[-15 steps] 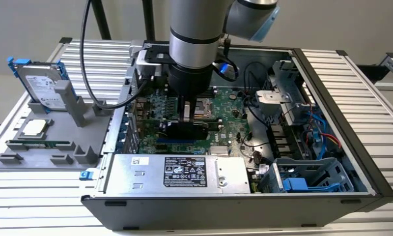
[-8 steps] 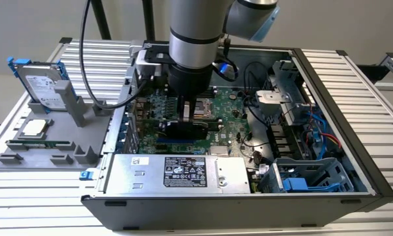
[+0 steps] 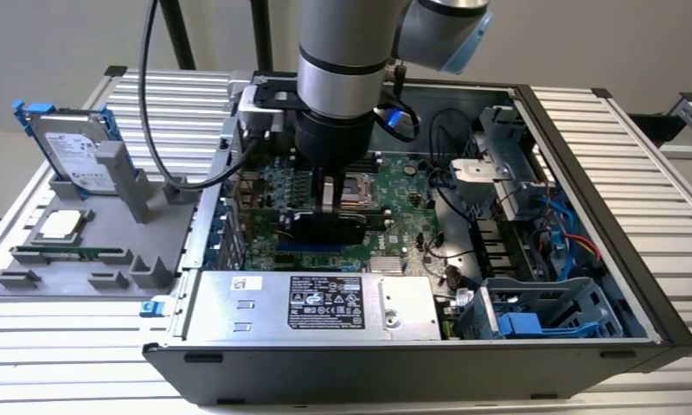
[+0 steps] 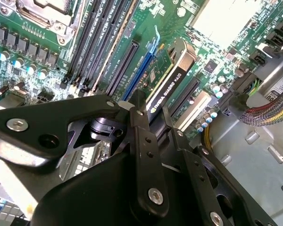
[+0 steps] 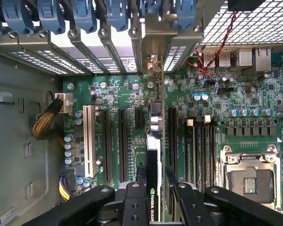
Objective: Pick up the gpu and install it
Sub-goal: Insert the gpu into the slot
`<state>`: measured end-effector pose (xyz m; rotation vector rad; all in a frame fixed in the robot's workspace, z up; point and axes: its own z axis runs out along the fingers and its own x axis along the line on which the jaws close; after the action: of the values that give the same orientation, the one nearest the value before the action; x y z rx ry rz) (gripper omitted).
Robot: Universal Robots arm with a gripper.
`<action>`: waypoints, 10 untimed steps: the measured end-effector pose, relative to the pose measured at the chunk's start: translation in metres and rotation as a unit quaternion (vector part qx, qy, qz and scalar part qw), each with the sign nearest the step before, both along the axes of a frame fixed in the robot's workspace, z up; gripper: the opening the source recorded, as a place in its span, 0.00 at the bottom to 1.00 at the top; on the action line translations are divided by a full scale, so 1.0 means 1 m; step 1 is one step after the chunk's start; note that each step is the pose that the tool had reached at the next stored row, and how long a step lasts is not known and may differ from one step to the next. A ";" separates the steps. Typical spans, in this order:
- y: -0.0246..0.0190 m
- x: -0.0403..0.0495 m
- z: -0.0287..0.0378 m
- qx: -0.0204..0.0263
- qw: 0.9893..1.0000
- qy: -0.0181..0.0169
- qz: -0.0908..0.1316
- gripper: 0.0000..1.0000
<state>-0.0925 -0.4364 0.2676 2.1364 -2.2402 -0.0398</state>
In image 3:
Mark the graphics card black fan shroud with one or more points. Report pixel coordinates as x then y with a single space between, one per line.
328 229

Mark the round coin battery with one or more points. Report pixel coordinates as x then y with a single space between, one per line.
410 168

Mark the green motherboard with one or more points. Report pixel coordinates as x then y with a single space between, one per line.
404 203

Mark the blue expansion slot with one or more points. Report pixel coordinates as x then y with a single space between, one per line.
322 250

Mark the silver metal drive bay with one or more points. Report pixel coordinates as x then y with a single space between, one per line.
478 169

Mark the black stand pole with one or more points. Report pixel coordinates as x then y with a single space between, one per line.
261 34
178 39

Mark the small silver heat sink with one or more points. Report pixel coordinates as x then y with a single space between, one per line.
386 264

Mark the grey plastic parts rack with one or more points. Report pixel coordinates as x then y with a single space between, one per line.
111 233

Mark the silver power supply unit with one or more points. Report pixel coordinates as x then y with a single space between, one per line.
248 320

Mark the hard disk blue carrier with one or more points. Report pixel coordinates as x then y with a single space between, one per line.
71 151

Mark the blue case latch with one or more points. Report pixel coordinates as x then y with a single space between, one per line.
147 308

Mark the grey metal disk cage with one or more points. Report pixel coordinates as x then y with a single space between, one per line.
553 287

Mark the silver CPU chip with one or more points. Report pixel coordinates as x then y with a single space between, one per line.
57 225

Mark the blue plastic disk carrier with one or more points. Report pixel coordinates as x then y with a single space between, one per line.
518 324

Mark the open black PC case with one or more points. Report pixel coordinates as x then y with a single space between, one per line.
380 376

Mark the CPU socket metal frame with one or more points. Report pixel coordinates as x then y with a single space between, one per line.
360 190

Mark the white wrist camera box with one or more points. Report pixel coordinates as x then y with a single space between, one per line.
258 119

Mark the black table bracket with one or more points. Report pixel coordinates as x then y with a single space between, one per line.
660 127

